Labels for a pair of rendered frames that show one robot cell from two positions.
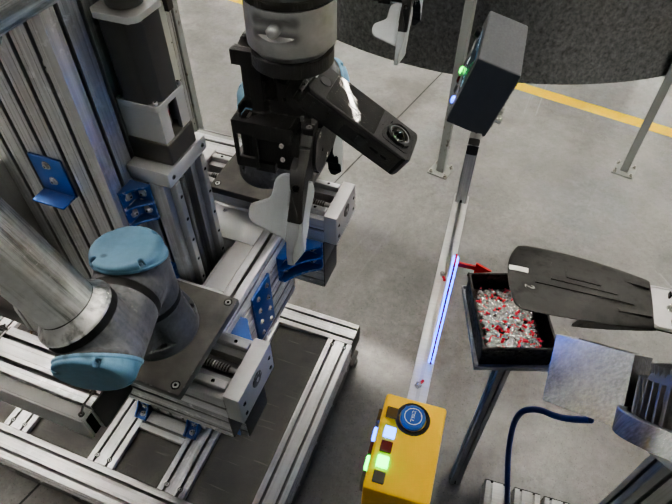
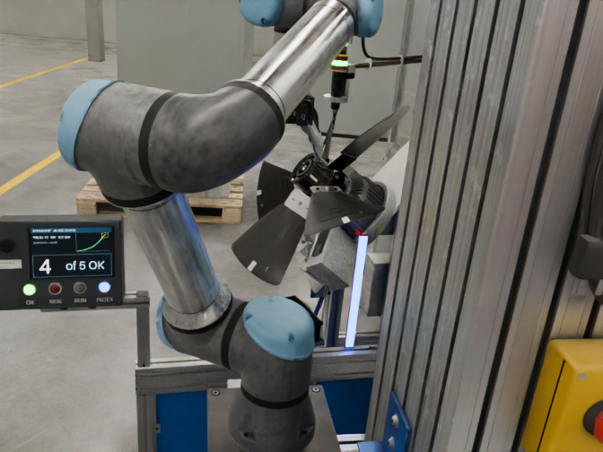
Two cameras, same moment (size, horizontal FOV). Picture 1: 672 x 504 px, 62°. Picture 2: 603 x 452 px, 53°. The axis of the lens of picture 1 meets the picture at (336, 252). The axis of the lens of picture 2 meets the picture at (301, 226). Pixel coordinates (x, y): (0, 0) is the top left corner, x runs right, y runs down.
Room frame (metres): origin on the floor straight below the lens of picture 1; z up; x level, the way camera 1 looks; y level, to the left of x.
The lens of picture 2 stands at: (1.49, 0.89, 1.77)
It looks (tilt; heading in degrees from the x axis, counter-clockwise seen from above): 23 degrees down; 239
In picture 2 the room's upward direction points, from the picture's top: 5 degrees clockwise
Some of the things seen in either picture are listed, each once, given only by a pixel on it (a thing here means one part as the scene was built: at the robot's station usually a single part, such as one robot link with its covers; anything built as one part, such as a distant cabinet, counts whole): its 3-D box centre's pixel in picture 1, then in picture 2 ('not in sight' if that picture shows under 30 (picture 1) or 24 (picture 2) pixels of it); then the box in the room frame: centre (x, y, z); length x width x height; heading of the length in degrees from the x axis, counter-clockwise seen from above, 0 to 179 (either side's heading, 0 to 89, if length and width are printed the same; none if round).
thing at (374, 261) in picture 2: not in sight; (386, 283); (0.15, -0.66, 0.73); 0.15 x 0.09 x 0.22; 163
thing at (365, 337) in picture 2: not in sight; (358, 338); (0.28, -0.60, 0.56); 0.19 x 0.04 x 0.04; 163
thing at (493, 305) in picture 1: (506, 320); not in sight; (0.76, -0.40, 0.83); 0.19 x 0.14 x 0.04; 179
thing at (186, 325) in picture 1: (152, 310); not in sight; (0.60, 0.33, 1.09); 0.15 x 0.15 x 0.10
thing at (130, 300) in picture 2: (478, 124); (96, 301); (1.24, -0.38, 1.04); 0.24 x 0.03 x 0.03; 163
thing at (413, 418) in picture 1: (412, 418); not in sight; (0.40, -0.12, 1.08); 0.04 x 0.04 x 0.02
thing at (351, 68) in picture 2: not in sight; (339, 82); (0.52, -0.54, 1.50); 0.09 x 0.07 x 0.10; 18
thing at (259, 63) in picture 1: (288, 104); not in sight; (0.45, 0.04, 1.62); 0.09 x 0.08 x 0.12; 73
